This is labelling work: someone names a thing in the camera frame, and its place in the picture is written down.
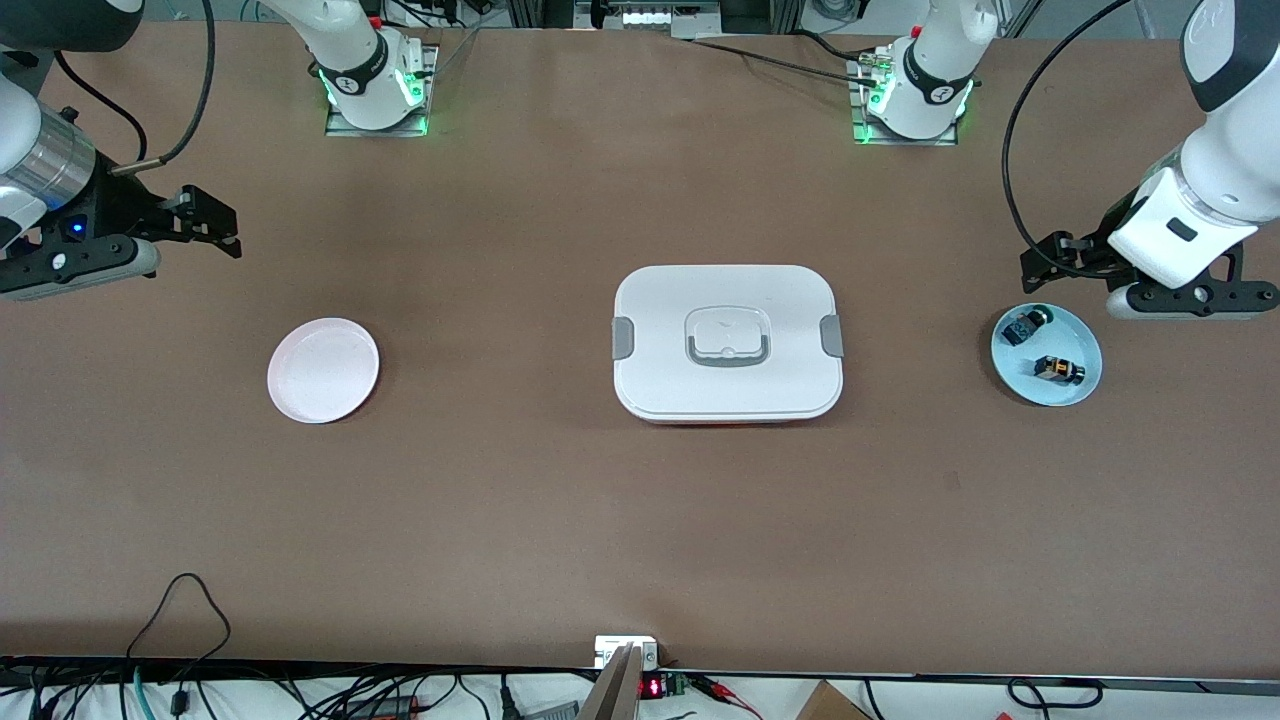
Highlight white lidded container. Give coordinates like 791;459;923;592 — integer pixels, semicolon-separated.
612;265;845;426

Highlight pink round plate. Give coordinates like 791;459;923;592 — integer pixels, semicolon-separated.
267;317;381;425

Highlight light blue round plate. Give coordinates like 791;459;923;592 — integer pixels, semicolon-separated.
991;303;1103;407

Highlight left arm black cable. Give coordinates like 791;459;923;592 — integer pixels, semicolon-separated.
1003;0;1136;279

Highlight black cable to base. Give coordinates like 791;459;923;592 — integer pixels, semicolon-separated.
690;30;889;85

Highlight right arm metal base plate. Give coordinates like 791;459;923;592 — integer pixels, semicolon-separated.
325;45;439;138

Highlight thin black looped cable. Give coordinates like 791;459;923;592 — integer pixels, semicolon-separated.
125;573;233;666

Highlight grey camera mount beam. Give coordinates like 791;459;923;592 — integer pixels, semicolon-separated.
580;636;661;720

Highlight right arm long black cable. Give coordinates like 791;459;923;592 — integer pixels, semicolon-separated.
108;0;218;177

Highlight brown cardboard piece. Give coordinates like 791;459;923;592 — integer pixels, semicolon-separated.
795;680;876;720

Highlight red clip wires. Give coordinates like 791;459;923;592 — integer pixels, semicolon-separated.
700;677;763;717

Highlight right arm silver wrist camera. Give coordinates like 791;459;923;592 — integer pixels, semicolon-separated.
0;235;161;301

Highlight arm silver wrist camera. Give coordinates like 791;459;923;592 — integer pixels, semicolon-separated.
0;235;161;301
1105;280;1280;321

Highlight aluminium frame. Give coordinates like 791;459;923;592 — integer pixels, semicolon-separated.
508;0;806;41

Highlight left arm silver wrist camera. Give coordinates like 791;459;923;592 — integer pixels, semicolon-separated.
1105;280;1280;321

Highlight black coiled cable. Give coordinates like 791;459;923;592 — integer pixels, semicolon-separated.
1008;678;1104;711

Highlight black blue small part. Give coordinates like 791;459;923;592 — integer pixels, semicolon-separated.
1003;306;1054;346

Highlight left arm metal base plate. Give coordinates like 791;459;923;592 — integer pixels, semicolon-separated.
850;55;959;147

